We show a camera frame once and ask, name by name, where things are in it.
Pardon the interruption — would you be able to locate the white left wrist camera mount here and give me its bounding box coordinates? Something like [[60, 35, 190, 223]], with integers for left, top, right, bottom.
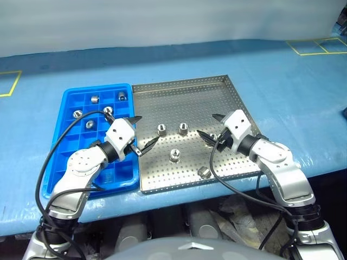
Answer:
[[104, 118, 136, 160]]

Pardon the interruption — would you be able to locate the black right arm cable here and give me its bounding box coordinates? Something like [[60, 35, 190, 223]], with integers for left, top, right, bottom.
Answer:
[[209, 129, 301, 251]]

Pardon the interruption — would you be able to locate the perforated metal tray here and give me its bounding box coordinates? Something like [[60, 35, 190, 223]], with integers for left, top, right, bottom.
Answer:
[[132, 75, 263, 195]]

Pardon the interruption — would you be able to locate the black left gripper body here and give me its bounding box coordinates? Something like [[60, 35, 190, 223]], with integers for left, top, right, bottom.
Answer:
[[123, 118, 144, 158]]

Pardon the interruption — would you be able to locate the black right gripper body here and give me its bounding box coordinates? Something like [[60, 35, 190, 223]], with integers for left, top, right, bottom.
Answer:
[[215, 127, 236, 153]]

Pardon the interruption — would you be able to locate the black and blue object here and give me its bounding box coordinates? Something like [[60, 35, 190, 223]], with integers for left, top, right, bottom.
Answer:
[[336, 8, 347, 36]]

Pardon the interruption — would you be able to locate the gray rounded cylinder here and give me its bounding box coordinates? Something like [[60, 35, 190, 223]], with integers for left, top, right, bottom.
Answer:
[[187, 205, 226, 241], [116, 213, 149, 244]]

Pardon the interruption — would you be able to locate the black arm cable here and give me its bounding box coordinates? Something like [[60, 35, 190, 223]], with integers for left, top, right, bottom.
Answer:
[[209, 129, 301, 251], [35, 110, 116, 260]]

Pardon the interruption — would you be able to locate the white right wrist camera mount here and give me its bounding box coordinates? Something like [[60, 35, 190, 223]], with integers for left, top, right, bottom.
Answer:
[[222, 109, 253, 154]]

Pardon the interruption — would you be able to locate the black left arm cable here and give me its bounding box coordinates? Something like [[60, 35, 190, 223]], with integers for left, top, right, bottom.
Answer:
[[35, 110, 116, 260]]

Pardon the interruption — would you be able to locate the blue compartment tray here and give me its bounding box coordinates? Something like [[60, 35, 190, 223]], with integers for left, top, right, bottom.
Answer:
[[43, 83, 140, 200]]

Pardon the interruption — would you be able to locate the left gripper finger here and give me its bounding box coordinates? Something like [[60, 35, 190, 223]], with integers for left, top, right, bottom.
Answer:
[[127, 115, 143, 127], [139, 135, 161, 156]]

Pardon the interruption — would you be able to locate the gray robot torso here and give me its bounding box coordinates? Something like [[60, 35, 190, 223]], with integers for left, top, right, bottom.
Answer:
[[104, 237, 274, 260]]

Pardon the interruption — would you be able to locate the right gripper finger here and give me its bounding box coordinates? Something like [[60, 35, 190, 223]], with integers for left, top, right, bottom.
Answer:
[[196, 129, 219, 147], [211, 113, 227, 126]]

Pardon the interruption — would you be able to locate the blue plastic table cover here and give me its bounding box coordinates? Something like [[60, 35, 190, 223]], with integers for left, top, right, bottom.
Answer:
[[0, 37, 347, 236]]

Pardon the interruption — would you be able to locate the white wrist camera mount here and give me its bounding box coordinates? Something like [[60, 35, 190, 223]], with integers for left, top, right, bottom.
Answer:
[[222, 109, 253, 154], [104, 118, 136, 160]]

